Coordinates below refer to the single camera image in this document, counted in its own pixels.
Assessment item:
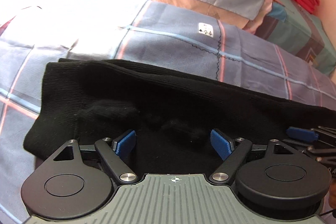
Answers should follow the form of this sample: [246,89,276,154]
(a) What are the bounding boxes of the black knit pants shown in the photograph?
[23,59,335,175]

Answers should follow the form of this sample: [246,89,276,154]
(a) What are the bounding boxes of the plaid purple bed sheet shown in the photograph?
[1,0,335,223]

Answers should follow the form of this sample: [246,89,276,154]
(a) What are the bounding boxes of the teal patterned pillow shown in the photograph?
[255,0,335,76]

